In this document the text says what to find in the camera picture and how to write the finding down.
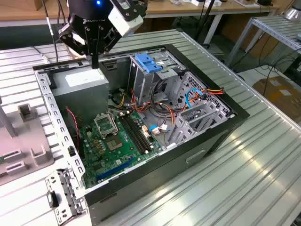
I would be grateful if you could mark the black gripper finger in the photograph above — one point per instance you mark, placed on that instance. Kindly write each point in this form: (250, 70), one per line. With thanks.
(110, 41)
(68, 42)

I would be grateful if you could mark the metal disk bay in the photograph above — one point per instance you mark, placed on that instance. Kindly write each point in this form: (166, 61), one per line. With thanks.
(188, 135)

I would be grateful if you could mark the blue plastic bay latch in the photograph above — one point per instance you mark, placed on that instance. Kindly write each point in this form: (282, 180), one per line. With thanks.
(147, 62)

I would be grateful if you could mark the small brown cardboard box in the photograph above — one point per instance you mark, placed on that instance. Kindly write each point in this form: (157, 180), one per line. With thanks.
(38, 4)

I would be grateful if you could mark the metal optical drive cage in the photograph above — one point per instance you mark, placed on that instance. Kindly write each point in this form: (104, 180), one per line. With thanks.
(143, 82)

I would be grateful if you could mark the grey power supply unit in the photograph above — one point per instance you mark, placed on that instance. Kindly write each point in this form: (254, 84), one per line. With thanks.
(80, 99)

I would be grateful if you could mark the wooden desk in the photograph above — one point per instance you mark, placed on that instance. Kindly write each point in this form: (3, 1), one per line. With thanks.
(178, 8)

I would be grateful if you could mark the papers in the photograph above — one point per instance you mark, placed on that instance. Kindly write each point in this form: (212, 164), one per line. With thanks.
(177, 2)

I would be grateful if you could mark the black RAM slot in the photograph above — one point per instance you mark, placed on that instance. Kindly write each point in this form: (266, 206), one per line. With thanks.
(133, 135)
(139, 131)

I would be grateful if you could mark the small white box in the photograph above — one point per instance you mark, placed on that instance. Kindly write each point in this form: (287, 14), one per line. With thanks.
(197, 2)
(217, 3)

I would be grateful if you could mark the grey parts rack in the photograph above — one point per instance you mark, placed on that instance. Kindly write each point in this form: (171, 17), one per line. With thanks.
(26, 134)

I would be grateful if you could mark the CPU socket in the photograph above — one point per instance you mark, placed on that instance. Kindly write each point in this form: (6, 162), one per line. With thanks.
(114, 142)

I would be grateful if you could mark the black tripod stand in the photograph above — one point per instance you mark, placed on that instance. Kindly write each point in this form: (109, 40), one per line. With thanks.
(209, 5)

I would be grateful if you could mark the green motherboard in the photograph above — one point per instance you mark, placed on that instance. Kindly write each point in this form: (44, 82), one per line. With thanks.
(110, 162)

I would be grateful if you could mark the blue expansion slot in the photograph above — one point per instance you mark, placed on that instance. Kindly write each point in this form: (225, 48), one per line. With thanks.
(115, 170)

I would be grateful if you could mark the green RAM stick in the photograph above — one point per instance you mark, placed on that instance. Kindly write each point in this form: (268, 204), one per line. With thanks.
(1, 159)

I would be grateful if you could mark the black PC case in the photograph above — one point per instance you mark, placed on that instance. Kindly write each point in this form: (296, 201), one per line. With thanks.
(164, 174)

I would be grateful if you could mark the black desk device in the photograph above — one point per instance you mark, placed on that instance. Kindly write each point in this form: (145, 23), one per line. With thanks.
(264, 2)

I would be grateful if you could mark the metal slat shelf table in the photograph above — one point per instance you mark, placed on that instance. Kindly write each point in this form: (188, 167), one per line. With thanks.
(277, 28)

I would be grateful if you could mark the large brown cardboard box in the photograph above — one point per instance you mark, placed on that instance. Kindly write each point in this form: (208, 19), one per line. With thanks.
(282, 99)

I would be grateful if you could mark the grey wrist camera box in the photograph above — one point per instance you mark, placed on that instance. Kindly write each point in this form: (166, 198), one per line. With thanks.
(127, 26)

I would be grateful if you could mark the metal expansion card bracket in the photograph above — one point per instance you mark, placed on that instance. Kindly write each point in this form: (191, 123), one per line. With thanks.
(68, 186)

